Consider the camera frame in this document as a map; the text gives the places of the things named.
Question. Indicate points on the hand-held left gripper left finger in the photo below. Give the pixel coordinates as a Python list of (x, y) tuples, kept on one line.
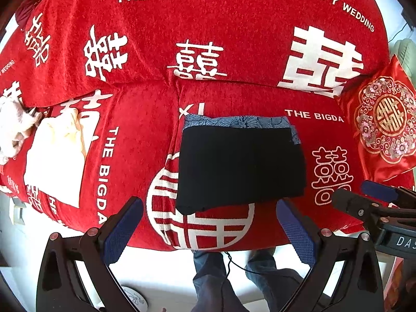
[(123, 230)]

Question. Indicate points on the pale green chair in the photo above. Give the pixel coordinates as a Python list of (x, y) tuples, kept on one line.
[(406, 52)]

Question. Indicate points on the cream folded cloth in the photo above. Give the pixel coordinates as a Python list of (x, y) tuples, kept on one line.
[(55, 162)]

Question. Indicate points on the small white box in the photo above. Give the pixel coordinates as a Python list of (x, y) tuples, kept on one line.
[(18, 214)]

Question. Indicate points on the white fluffy cloth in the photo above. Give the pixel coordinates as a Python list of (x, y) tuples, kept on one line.
[(14, 126)]

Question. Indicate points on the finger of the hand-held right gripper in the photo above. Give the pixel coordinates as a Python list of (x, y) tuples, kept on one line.
[(354, 203), (378, 190)]

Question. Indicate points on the black pants with blue waistband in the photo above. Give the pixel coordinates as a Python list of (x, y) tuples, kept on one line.
[(240, 165)]

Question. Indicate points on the person's left leg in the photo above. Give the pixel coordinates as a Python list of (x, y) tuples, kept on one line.
[(214, 282)]

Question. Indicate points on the person's right leg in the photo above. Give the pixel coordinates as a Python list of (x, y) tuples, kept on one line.
[(276, 279)]

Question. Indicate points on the person's leg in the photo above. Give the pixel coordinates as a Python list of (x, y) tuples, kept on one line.
[(276, 279), (214, 282)]

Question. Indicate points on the red printed sofa cover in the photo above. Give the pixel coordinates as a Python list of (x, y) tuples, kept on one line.
[(227, 22)]

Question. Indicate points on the white printed slipper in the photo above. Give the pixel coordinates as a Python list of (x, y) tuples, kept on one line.
[(136, 299)]

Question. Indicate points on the red embroidered cushion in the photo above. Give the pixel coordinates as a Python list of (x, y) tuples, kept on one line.
[(383, 117)]

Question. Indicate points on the dark red pillow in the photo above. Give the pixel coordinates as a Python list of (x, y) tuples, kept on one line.
[(27, 13)]

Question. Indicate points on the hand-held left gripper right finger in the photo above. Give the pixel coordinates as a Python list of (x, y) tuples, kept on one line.
[(297, 230)]

